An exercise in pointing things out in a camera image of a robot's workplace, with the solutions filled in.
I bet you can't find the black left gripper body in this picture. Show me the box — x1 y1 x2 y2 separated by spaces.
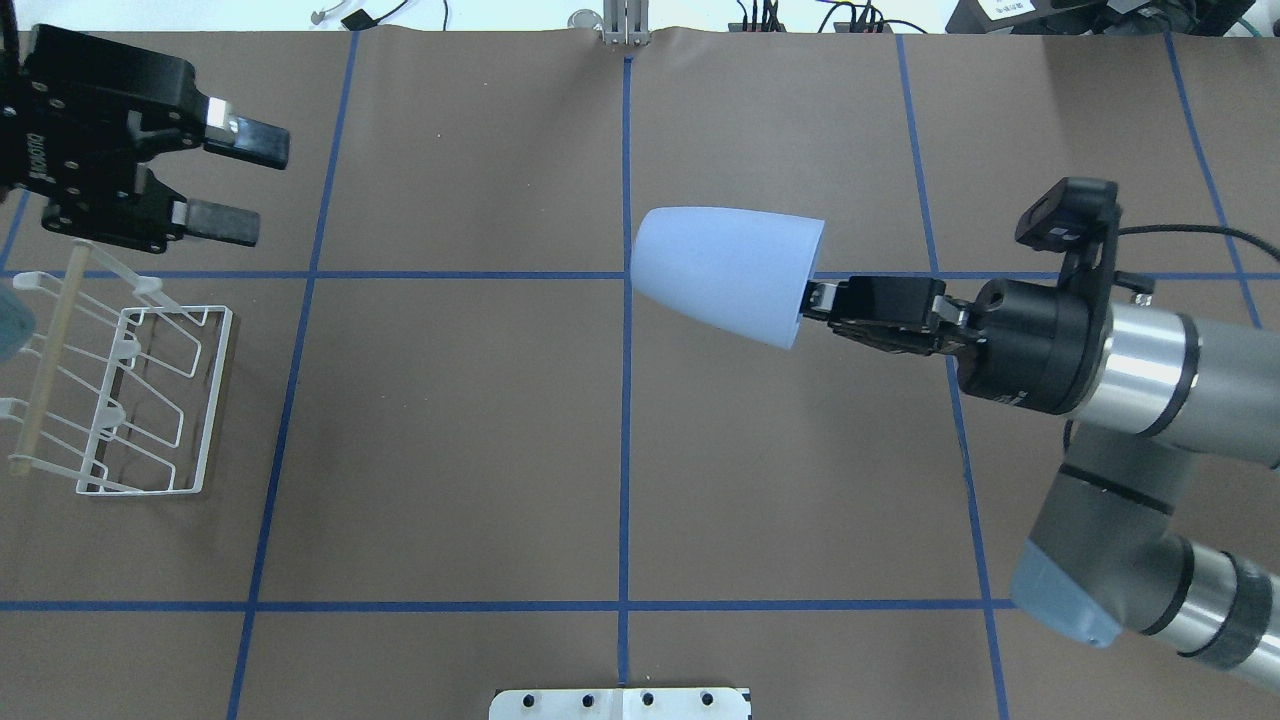
3 24 210 254

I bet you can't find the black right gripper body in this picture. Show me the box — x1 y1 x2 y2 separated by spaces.
925 278 1108 415

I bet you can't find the light blue plastic cup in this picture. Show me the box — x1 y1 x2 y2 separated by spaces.
631 206 826 350

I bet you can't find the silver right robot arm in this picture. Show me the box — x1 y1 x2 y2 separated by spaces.
800 275 1277 692

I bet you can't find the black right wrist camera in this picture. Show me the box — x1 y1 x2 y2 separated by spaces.
1014 177 1123 304

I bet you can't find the white wire cup holder rack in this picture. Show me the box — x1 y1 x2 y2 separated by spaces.
3 241 237 498

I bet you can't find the black right camera cable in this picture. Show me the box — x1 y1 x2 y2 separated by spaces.
1116 225 1280 263

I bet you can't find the aluminium frame post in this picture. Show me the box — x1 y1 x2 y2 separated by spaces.
600 0 652 47

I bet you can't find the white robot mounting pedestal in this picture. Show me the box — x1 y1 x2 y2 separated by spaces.
488 687 753 719

